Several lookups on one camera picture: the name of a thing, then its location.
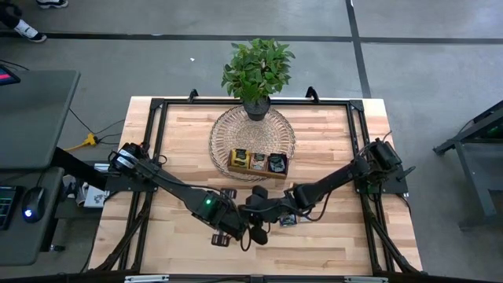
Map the person's shoe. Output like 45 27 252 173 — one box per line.
37 0 70 9
13 19 48 43

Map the yellow power cable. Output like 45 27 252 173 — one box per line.
64 133 99 153

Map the white printed box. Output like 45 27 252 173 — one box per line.
83 184 111 208

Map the black clamp lever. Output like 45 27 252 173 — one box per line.
395 165 417 182

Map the black support bar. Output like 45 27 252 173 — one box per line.
53 147 111 190

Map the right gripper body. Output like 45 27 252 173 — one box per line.
243 186 270 247

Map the silver metal bracket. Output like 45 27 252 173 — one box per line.
344 276 389 283
124 274 170 283

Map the dark metal stand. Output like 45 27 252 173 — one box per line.
433 100 503 230

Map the potted green plant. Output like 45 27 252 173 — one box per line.
220 38 296 122

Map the dark grey desk top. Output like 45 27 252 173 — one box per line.
0 70 82 170

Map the dark grey keyboard shelf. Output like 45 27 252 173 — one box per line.
0 167 64 267

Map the small dark screen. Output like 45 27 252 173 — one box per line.
0 64 21 86

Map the round woven placemat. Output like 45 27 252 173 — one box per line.
207 105 296 182

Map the yellow green tea packet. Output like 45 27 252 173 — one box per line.
230 148 252 169

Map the black aluminium table frame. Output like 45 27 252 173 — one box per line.
89 96 424 276

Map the black computer mouse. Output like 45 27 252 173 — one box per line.
21 187 46 224

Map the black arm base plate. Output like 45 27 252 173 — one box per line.
105 160 161 193
351 163 409 196

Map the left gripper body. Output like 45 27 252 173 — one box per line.
211 188 238 248

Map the black floor cable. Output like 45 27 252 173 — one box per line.
68 108 127 137

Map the black backlit keyboard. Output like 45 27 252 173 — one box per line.
0 186 19 232

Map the wooden tea box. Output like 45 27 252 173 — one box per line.
226 148 291 181

